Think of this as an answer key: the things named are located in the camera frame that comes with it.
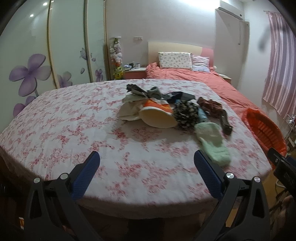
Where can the grey sock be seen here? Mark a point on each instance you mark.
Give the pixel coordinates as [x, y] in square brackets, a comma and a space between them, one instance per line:
[154, 92]

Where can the pink white left nightstand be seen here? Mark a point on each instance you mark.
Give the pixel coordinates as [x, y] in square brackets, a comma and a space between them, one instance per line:
[139, 73]

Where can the yellow green plush toy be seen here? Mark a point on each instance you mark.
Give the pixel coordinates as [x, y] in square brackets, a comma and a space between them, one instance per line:
[118, 73]

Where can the right nightstand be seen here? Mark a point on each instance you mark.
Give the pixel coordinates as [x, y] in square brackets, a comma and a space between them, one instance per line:
[225, 77]

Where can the beige pink headboard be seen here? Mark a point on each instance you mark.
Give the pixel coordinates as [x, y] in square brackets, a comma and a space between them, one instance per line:
[155, 47]

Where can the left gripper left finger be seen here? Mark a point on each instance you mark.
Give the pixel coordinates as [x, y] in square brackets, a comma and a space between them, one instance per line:
[82, 174]

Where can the pink striped curtain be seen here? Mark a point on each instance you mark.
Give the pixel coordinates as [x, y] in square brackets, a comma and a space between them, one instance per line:
[279, 88]

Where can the white air conditioner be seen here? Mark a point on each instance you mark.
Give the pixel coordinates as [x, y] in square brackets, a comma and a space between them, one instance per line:
[232, 14]

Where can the white wire rack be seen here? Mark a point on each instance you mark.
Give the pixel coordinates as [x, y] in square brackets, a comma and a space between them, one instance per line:
[290, 130]

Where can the black floral fabric scrunchie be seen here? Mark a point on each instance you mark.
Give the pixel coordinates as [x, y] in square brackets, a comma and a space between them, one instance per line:
[186, 114]

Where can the flower decorated wardrobe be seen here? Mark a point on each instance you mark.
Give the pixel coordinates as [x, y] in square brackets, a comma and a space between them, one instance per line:
[47, 45]

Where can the pink striped pillow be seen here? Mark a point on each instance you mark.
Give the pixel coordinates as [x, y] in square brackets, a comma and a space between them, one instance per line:
[200, 63]

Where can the floral white pillow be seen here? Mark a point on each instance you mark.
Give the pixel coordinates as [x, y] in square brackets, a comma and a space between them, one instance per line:
[178, 60]

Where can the stuffed toy flower bouquet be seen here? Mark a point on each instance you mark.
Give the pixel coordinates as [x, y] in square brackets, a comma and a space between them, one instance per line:
[115, 52]

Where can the mint green fuzzy sock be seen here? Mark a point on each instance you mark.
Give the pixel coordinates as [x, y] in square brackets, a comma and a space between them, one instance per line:
[208, 134]

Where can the salmon pink bed duvet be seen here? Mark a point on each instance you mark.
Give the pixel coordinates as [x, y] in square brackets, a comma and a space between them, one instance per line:
[237, 101]

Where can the orange plastic trash basket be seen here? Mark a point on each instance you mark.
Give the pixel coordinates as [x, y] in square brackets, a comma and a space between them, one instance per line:
[265, 131]

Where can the orange white paper cup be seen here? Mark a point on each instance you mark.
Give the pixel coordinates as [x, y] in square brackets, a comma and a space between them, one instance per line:
[158, 114]

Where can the brown woven fabric scrunchie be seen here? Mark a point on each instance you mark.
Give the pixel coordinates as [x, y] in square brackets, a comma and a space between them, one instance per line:
[211, 107]

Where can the floral pink white tablecloth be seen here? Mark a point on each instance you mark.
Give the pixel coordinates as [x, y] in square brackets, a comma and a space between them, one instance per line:
[140, 166]

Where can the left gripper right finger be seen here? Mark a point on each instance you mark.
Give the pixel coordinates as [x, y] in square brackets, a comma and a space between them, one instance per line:
[210, 172]

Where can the blue tube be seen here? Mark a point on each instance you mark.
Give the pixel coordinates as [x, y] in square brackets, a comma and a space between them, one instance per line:
[202, 116]

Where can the white wall socket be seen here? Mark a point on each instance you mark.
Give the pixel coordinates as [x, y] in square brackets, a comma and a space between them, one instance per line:
[138, 38]

